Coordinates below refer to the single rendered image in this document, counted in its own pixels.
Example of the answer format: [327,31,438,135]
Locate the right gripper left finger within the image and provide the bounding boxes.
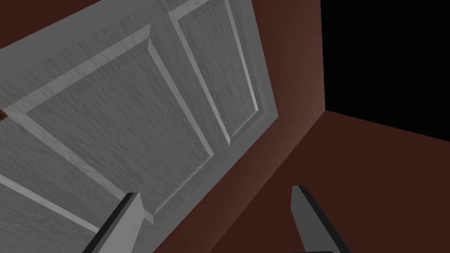
[82,192,145,253]

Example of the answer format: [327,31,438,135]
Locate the grey panelled door leaf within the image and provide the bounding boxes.
[0,0,279,253]

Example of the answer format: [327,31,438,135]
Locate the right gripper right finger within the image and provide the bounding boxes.
[290,184,351,253]

